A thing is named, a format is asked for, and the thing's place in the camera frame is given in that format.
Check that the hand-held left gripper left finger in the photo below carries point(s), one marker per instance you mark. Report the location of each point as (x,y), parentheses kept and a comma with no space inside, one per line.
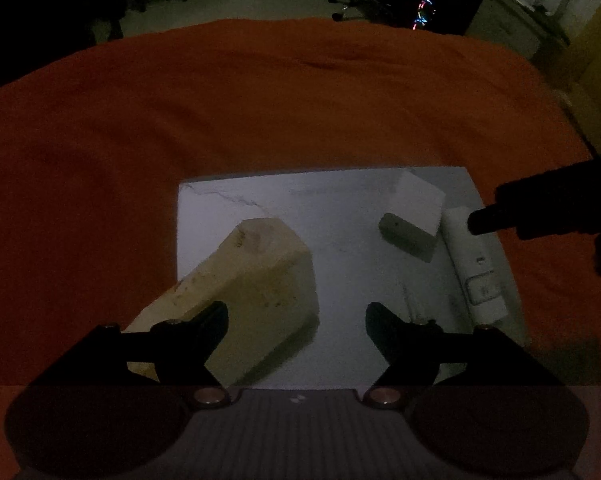
(218,320)

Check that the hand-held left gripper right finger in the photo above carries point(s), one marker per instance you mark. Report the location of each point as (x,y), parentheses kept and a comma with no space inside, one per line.
(378,322)

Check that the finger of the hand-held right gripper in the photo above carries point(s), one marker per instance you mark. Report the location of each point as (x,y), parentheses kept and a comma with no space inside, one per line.
(545,200)

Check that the beige wedge block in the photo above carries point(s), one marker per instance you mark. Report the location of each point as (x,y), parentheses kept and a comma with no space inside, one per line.
(260,270)

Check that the white tube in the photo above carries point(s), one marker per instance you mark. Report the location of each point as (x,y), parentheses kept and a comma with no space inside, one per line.
(473,265)

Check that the white box lid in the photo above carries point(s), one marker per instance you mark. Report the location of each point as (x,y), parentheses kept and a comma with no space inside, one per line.
(340,220)

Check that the orange cloth covered desktop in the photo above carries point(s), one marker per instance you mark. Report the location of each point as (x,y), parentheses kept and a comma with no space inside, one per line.
(230,110)

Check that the small white box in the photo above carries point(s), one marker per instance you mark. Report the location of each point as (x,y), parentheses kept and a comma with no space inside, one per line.
(415,200)

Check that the yellow wooden panel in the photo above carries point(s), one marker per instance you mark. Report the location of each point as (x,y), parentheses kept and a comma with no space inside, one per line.
(595,60)

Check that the white low cabinet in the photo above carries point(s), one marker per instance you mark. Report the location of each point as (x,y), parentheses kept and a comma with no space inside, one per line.
(515,20)

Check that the computer tower with coloured lights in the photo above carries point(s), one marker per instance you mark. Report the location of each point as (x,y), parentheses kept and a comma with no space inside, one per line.
(423,15)

